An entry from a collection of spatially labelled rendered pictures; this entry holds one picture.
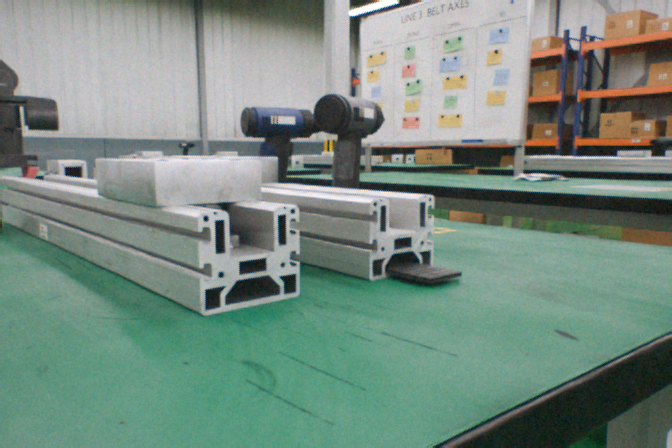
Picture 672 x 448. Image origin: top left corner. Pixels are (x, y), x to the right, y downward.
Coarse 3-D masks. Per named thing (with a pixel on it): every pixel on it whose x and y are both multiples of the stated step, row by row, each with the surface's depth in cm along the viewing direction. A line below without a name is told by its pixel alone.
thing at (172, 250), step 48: (48, 192) 79; (96, 192) 66; (48, 240) 82; (96, 240) 65; (144, 240) 54; (192, 240) 46; (240, 240) 54; (288, 240) 50; (192, 288) 46; (240, 288) 53; (288, 288) 53
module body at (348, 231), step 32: (288, 192) 68; (320, 192) 74; (352, 192) 70; (384, 192) 67; (320, 224) 63; (352, 224) 59; (384, 224) 59; (416, 224) 62; (320, 256) 64; (352, 256) 59; (384, 256) 59; (416, 256) 62
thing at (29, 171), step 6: (0, 162) 118; (6, 162) 119; (12, 162) 119; (18, 162) 120; (24, 162) 121; (24, 168) 124; (30, 168) 121; (36, 168) 122; (24, 174) 125; (30, 174) 122; (36, 174) 123
